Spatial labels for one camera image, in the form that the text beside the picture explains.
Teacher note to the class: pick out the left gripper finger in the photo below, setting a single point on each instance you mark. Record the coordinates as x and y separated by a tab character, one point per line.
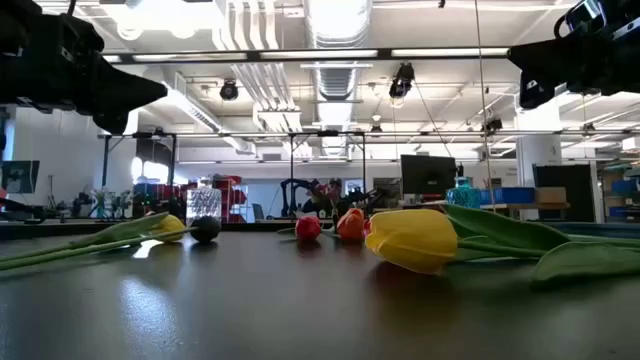
131	91
112	124

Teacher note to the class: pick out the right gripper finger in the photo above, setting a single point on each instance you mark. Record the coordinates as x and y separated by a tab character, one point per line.
550	60
536	92

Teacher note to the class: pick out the yellow artificial tulip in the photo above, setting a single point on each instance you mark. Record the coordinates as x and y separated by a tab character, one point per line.
412	240
172	226

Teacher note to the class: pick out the black artificial tulip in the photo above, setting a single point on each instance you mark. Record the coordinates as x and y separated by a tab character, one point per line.
206	230

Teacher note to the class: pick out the red tulips bunch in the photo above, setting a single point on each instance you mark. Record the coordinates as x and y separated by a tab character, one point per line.
308	229

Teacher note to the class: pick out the orange artificial tulip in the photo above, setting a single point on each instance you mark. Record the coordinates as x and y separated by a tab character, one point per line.
351	226

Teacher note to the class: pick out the blue glass vase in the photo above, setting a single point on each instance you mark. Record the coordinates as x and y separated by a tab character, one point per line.
462	196

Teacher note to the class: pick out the black ceiling spotlight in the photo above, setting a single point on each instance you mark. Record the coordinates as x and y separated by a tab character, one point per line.
402	80
229	90

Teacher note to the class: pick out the black cabinet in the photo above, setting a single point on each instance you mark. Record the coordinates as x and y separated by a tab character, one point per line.
562	192

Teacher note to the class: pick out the cardboard box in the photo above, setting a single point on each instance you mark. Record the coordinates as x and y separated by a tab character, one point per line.
550	195

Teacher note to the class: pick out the small dark monitor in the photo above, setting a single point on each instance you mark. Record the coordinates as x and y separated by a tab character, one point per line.
20	176

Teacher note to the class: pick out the blue storage bin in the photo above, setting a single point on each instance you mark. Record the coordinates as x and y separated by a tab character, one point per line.
507	196

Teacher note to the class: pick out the black computer monitor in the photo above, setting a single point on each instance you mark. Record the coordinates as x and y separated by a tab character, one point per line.
427	174

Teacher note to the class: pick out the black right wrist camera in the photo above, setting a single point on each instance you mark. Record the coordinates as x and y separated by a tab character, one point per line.
585	12

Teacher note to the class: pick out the black background station frame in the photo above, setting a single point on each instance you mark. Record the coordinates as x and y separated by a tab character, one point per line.
291	165

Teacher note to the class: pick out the black frame bar with lights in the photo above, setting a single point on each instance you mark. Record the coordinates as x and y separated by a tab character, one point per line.
320	54

